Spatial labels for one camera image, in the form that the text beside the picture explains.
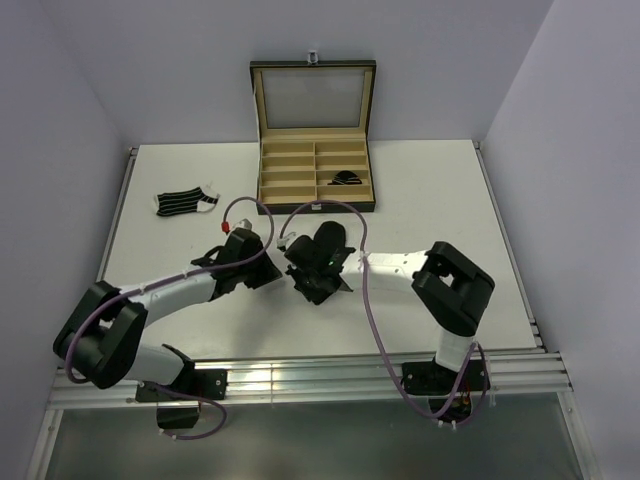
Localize black sock thin white stripes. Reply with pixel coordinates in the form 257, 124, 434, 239
328, 170, 362, 186

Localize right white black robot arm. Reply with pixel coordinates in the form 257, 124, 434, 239
277, 234, 495, 390

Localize black compartment box beige lining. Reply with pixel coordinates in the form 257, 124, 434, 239
249, 60, 377, 215

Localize aluminium rail frame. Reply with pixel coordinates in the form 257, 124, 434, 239
47, 142, 574, 409

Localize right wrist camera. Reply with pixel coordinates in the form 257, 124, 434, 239
276, 231, 299, 252

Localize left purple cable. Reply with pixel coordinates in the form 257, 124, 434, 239
64, 195, 276, 442

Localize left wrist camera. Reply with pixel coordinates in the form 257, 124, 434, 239
221, 219, 256, 242

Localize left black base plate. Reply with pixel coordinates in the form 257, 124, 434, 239
135, 369, 228, 403

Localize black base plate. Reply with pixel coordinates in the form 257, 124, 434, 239
135, 369, 228, 403
401, 360, 491, 396

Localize plain black sock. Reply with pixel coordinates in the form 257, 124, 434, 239
313, 221, 346, 256

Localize striped sock with white toe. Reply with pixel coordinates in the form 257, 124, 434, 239
153, 186, 220, 218

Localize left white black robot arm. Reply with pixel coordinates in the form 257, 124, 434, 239
53, 228, 282, 399

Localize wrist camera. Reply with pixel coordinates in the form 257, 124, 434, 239
221, 219, 256, 242
276, 231, 299, 252

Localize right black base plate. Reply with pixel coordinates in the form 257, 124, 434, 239
401, 360, 491, 396

